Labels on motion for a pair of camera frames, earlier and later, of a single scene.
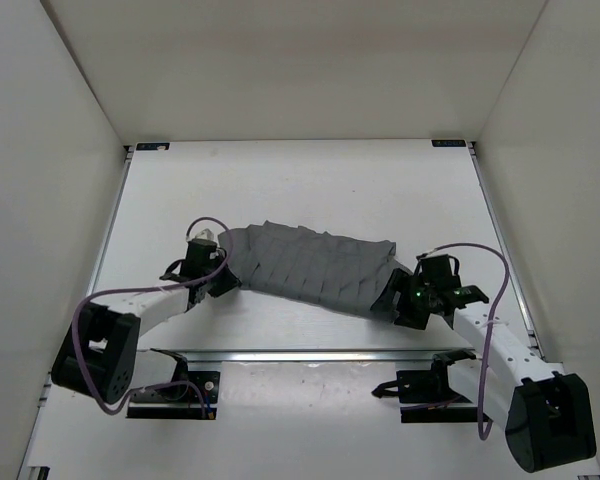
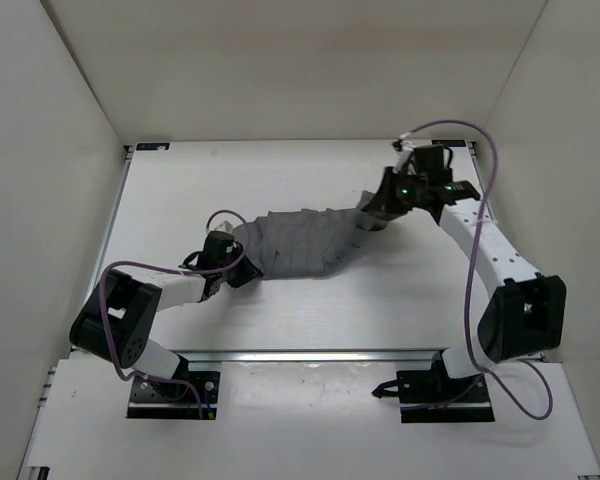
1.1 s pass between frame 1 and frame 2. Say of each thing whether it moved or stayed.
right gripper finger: moved
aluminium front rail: stayed
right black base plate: stayed
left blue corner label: stayed
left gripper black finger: moved
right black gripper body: moved
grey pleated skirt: moved
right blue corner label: stayed
